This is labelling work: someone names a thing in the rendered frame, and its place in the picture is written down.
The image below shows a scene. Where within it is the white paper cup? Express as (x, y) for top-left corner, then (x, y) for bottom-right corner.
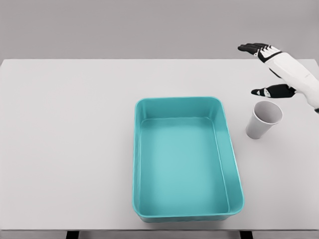
(245, 100), (284, 140)

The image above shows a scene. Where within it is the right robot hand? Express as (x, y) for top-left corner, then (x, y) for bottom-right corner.
(237, 42), (313, 98)

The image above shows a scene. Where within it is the teal rectangular plastic basket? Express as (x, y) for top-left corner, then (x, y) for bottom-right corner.
(131, 96), (246, 223)

